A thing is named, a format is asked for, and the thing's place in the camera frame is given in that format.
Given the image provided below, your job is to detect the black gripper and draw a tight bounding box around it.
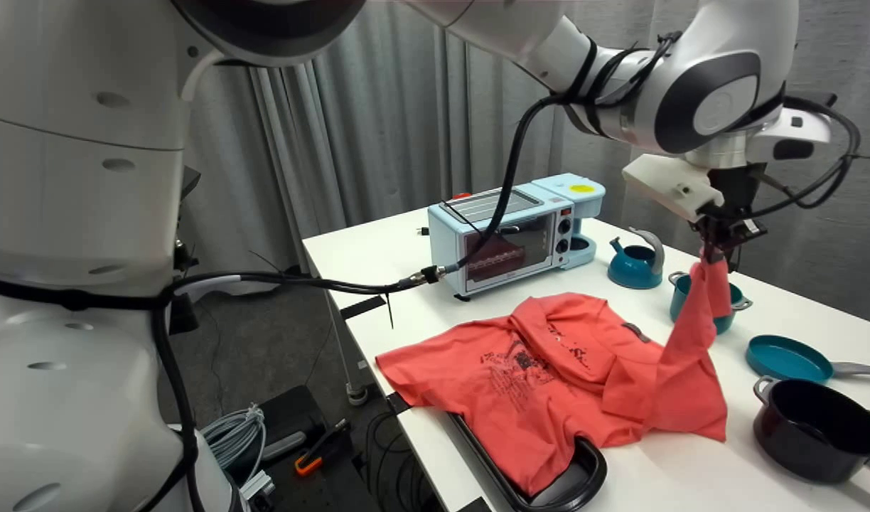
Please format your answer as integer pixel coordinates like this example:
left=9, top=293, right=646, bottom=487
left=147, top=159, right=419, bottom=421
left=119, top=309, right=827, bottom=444
left=695, top=165, right=770, bottom=268

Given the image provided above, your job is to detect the orange printed shirt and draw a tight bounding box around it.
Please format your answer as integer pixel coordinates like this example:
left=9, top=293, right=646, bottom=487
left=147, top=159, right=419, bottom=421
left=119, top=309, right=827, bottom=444
left=373, top=253, right=743, bottom=497

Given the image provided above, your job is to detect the teal toy pot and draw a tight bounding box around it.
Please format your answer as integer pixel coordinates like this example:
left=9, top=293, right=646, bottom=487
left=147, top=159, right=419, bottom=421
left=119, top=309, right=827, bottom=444
left=665, top=268, right=757, bottom=337

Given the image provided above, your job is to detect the teal toy kettle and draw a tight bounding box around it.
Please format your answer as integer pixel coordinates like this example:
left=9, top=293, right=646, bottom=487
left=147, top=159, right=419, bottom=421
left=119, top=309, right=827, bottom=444
left=605, top=225, right=669, bottom=293

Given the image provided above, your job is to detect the teal toy pan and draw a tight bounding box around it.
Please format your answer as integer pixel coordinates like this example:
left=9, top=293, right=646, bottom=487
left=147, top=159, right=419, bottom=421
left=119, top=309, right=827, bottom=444
left=744, top=332, right=870, bottom=387

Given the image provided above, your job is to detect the light blue toaster oven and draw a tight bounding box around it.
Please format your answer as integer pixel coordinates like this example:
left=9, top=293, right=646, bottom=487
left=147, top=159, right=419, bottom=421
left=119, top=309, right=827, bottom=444
left=427, top=169, right=608, bottom=302

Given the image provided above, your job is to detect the black plastic tray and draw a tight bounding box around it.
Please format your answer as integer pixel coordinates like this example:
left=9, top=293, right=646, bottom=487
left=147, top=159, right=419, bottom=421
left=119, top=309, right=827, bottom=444
left=446, top=410, right=612, bottom=512

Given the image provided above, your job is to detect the grey curtain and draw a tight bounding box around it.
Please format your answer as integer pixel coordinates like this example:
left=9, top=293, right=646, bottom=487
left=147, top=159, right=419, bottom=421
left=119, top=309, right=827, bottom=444
left=183, top=0, right=870, bottom=330

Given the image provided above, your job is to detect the long black tape strip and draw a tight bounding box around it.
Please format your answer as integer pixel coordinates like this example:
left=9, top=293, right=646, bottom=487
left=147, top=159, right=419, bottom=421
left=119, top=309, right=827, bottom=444
left=339, top=293, right=389, bottom=320

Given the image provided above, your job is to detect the black floor box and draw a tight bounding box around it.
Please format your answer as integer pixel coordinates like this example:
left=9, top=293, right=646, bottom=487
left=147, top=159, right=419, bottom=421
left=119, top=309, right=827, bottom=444
left=254, top=380, right=329, bottom=458

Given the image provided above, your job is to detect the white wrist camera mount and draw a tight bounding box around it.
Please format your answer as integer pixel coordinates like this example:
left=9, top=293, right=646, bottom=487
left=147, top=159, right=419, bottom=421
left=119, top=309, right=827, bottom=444
left=619, top=151, right=727, bottom=225

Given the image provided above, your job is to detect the black pot with red handle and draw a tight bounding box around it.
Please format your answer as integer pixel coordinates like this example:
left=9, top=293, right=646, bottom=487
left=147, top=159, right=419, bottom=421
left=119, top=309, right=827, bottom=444
left=750, top=374, right=870, bottom=487

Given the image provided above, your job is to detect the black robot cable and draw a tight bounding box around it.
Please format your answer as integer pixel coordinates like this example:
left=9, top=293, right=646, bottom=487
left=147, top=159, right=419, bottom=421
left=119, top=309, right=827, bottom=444
left=147, top=36, right=865, bottom=512

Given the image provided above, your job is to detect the orange handled tool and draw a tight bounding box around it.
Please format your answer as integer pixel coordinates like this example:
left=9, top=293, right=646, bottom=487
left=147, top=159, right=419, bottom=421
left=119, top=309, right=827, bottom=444
left=291, top=415, right=353, bottom=481

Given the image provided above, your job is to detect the grey cable bundle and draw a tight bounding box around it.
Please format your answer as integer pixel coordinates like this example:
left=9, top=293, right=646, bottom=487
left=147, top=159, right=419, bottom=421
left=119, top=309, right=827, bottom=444
left=206, top=403, right=275, bottom=506

